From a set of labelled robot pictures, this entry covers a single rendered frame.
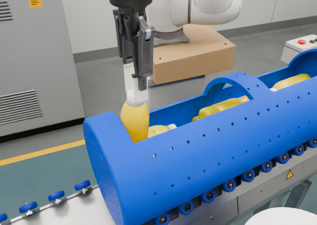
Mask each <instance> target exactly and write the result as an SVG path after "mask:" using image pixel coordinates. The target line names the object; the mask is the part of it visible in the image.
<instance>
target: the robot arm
mask: <svg viewBox="0 0 317 225"><path fill-rule="evenodd" d="M109 2H110V4H111V5H113V6H115V7H118V9H114V10H113V15H114V20H115V26H116V34H117V45H118V55H119V57H120V58H122V62H123V64H124V76H125V92H126V94H127V91H128V90H129V89H132V88H133V94H134V103H135V104H140V103H143V102H146V101H148V79H147V77H148V76H151V75H153V48H155V47H159V46H166V45H174V44H182V43H183V44H188V43H189V42H190V39H189V38H188V37H186V35H185V34H184V31H183V25H186V24H195V25H222V24H226V23H229V22H231V21H234V20H235V19H236V18H237V17H238V16H239V14H240V12H241V8H242V0H109ZM147 6H149V19H150V27H149V26H148V25H147V17H146V11H145V8H146V7H147Z"/></svg>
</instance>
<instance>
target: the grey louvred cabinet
mask: <svg viewBox="0 0 317 225"><path fill-rule="evenodd" d="M84 117H85V114H84V109H83V103H82V98H81V93H80V88H79V83H78V79H77V74H76V69H75V62H74V57H73V53H72V48H71V43H70V38H69V33H68V28H67V22H66V17H65V12H64V8H63V3H62V0H0V143H3V142H8V141H12V140H16V139H20V138H25V137H28V136H33V135H37V134H41V133H46V132H50V131H55V130H58V129H63V128H67V127H71V126H75V125H80V124H83V122H84Z"/></svg>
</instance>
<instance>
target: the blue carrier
mask: <svg viewBox="0 0 317 225"><path fill-rule="evenodd" d="M302 73H305V74H308V75H309V76H310V77H311V78H310V79H307V80H304V81H302V82H299V83H296V84H293V85H290V86H288V87H285V88H282V89H280V90H277V91H275V92H271V91H270V89H271V88H272V87H273V86H274V85H275V84H276V83H277V82H279V81H281V80H284V79H287V78H290V77H293V76H296V75H299V74H302ZM226 83H228V84H230V85H228V86H225V87H224V85H225V84H226ZM244 95H246V96H247V97H248V99H249V100H250V101H247V102H245V103H242V104H239V105H237V106H234V107H231V108H228V109H225V110H223V111H220V112H217V113H215V114H212V115H210V116H207V117H204V118H201V119H199V120H196V121H193V122H192V119H193V118H194V117H196V116H198V115H199V111H200V110H201V109H202V108H205V107H208V106H211V105H213V104H216V103H219V102H222V101H225V100H227V99H230V98H239V97H241V96H244ZM149 113H150V121H149V127H151V126H154V125H164V126H166V125H167V126H168V125H171V124H175V125H176V127H177V128H174V129H172V130H169V131H166V132H164V133H161V134H158V135H155V136H152V137H150V138H148V139H145V140H142V141H139V142H136V143H133V141H132V139H131V137H130V135H129V133H128V131H127V129H126V128H125V126H124V125H123V123H122V122H121V120H120V119H119V118H118V116H117V115H116V114H115V113H113V112H112V111H108V112H105V113H102V114H98V115H95V116H92V117H89V118H86V119H85V120H84V122H83V134H84V139H85V144H86V148H87V152H88V155H89V159H90V162H91V166H92V169H93V172H94V175H95V178H96V181H97V183H98V186H99V189H100V192H101V194H102V196H103V199H104V201H105V203H106V206H107V208H108V210H109V212H110V214H111V216H112V218H113V220H114V222H115V223H116V225H141V224H143V223H145V222H147V221H149V220H151V219H153V218H155V217H157V216H159V215H161V214H163V213H165V212H167V211H169V210H171V209H173V208H175V207H177V206H179V205H181V204H183V203H185V202H187V201H189V200H191V199H193V198H195V197H197V196H199V195H201V194H203V193H205V192H207V191H209V190H211V189H213V188H215V187H217V186H219V185H221V184H223V183H225V182H227V181H229V180H231V179H233V178H235V177H237V176H239V175H241V174H243V173H245V172H247V171H249V170H251V169H253V168H255V167H257V166H259V165H261V164H263V163H265V162H267V161H269V160H271V159H273V158H275V157H277V156H279V155H281V154H283V153H285V152H287V151H289V150H291V149H293V148H295V147H297V146H299V145H301V144H303V143H305V142H306V141H308V140H310V139H312V138H314V137H316V136H317V47H316V48H313V49H310V50H307V51H304V52H302V53H300V54H298V55H297V56H295V57H294V58H293V59H292V60H291V62H290V63H289V65H288V66H286V67H283V68H280V69H277V70H274V71H271V72H268V73H265V74H262V75H258V76H256V77H254V76H252V75H250V74H248V73H243V72H236V73H232V74H229V75H225V76H222V77H219V78H216V79H214V80H212V81H211V82H209V83H208V85H207V86H206V88H205V90H204V93H203V94H201V95H197V96H194V97H191V98H188V99H185V100H182V101H179V102H176V103H173V104H170V105H167V106H164V107H161V108H158V109H155V110H152V111H149ZM231 124H232V125H231ZM217 130H218V131H217ZM203 136H204V137H203ZM170 148H172V150H171V149H170ZM153 154H154V155H155V157H153Z"/></svg>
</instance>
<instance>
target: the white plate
mask: <svg viewBox="0 0 317 225"><path fill-rule="evenodd" d="M245 225H317V215H315V214H313V213H310V212H307V211H304V210H301V209H296V208H285V207H280V208H270V209H266V210H263V211H261V212H259V213H257V214H255V215H254V216H253V217H251V218H250V219H249V220H248V221H247V222H246V224H245Z"/></svg>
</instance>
